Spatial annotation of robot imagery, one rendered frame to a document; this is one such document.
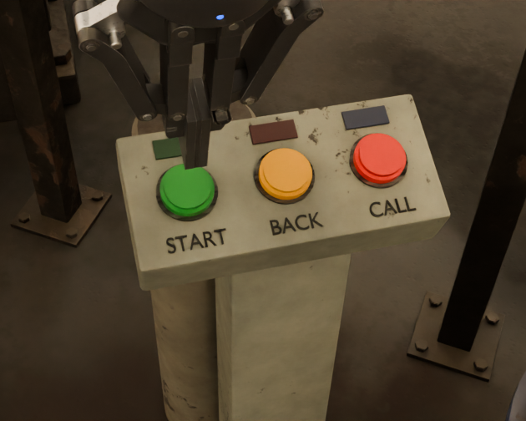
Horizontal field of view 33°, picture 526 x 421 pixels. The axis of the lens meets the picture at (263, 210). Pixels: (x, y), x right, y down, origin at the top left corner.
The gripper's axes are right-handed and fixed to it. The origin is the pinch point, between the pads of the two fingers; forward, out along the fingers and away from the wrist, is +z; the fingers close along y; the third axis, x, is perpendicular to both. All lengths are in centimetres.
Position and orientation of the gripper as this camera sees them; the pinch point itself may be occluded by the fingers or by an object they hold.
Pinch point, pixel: (193, 125)
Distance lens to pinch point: 56.9
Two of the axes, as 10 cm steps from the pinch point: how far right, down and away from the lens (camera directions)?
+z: -1.0, 3.7, 9.2
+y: -9.7, 1.7, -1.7
